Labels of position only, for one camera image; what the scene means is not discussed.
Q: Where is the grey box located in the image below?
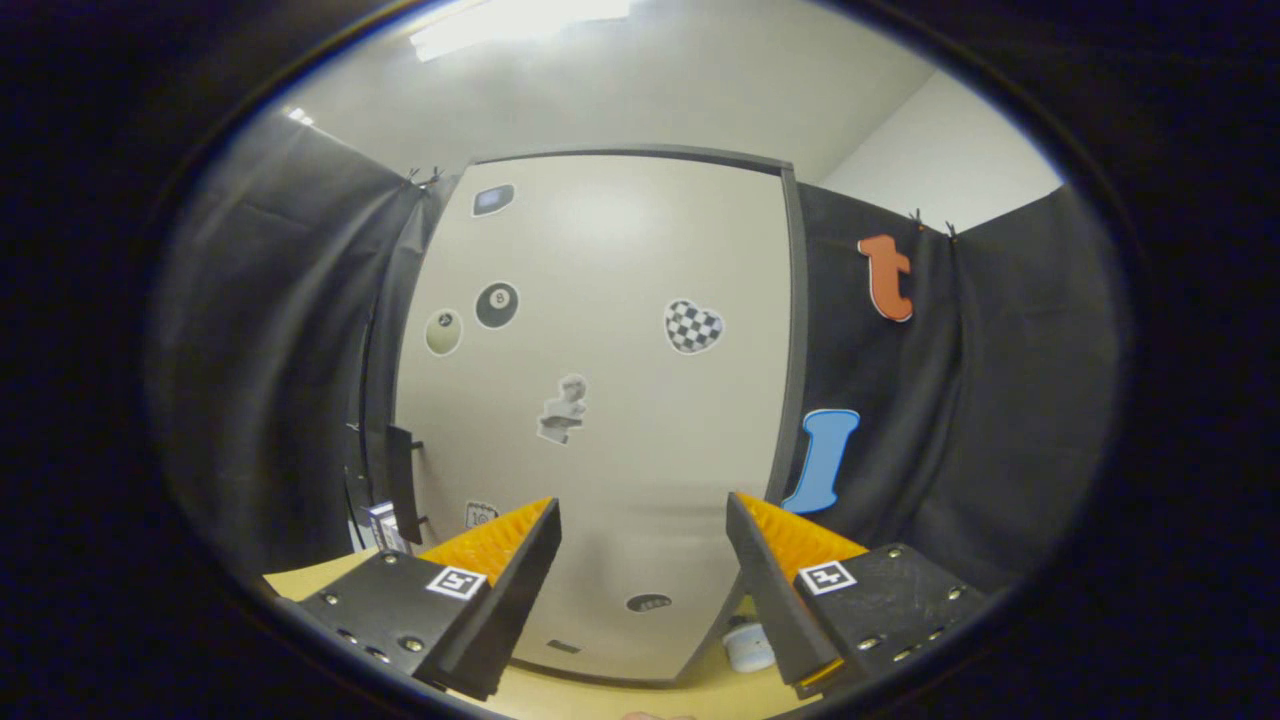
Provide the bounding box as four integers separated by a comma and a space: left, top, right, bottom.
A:
372, 502, 411, 556

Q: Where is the dark grey cabinet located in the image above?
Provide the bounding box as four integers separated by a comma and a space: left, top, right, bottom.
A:
385, 145, 811, 691

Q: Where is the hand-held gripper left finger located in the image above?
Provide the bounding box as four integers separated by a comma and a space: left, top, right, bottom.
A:
298, 495, 563, 703

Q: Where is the black door handle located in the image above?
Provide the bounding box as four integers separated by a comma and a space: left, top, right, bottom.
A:
385, 423, 423, 546

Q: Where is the black backdrop cloth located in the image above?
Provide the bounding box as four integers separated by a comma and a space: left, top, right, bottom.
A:
148, 105, 1131, 601

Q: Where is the pale blue round object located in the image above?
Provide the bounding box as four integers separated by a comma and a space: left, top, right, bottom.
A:
722, 617, 777, 674

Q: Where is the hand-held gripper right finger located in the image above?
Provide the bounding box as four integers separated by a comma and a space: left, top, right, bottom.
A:
725, 490, 989, 701

